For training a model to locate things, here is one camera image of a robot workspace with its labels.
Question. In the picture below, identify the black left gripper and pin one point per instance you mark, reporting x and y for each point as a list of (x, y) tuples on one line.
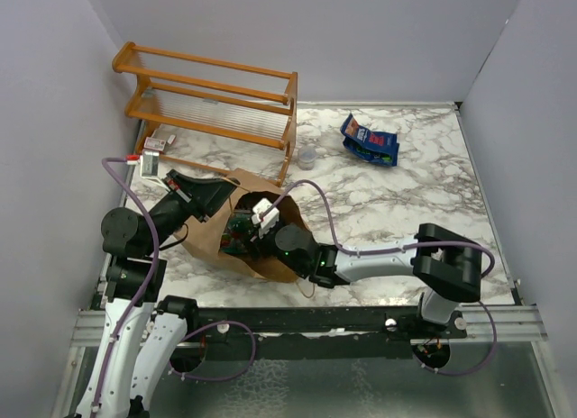
[(208, 195)]

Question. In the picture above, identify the brown paper bag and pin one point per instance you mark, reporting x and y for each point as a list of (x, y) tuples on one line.
[(204, 239)]

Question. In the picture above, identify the blue green chips bag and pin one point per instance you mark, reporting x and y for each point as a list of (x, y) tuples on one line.
[(385, 159)]

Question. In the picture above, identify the blue red chips bag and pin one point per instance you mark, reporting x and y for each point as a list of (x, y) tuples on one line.
[(373, 141)]

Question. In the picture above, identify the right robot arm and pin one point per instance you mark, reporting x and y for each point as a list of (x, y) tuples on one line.
[(447, 263)]

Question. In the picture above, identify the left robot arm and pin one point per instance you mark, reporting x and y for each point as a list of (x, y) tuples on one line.
[(129, 363)]

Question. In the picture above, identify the red white snack packets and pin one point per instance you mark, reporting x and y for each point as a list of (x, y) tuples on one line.
[(237, 234)]

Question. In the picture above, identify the orange wooden shelf rack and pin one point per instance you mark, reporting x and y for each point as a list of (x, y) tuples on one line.
[(165, 98)]

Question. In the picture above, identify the white red small card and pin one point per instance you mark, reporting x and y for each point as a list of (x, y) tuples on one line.
[(159, 141)]

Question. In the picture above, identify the small clear plastic jar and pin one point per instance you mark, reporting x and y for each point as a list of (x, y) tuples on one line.
[(307, 156)]

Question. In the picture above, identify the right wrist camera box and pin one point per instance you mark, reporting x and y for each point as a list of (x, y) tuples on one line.
[(264, 217)]

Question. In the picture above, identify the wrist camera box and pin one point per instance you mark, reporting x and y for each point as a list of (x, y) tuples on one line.
[(264, 217), (149, 164)]

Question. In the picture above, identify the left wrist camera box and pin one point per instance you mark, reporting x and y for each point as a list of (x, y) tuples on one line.
[(149, 164)]

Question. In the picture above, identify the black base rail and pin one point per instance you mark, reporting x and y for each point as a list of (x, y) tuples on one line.
[(311, 332)]

